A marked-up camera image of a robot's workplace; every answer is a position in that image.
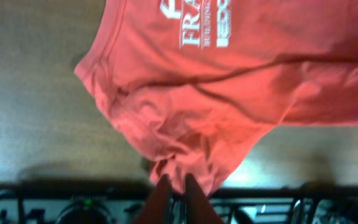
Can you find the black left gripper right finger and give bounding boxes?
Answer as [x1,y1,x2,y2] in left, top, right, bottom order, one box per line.
[183,174,224,224]

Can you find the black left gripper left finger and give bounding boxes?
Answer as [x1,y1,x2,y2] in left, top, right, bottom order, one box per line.
[132,174,172,224]

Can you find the orange t-shirt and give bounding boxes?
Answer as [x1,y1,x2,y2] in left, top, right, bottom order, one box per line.
[75,0,358,194]

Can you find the black base equipment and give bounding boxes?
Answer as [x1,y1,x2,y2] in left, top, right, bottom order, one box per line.
[0,182,358,223]

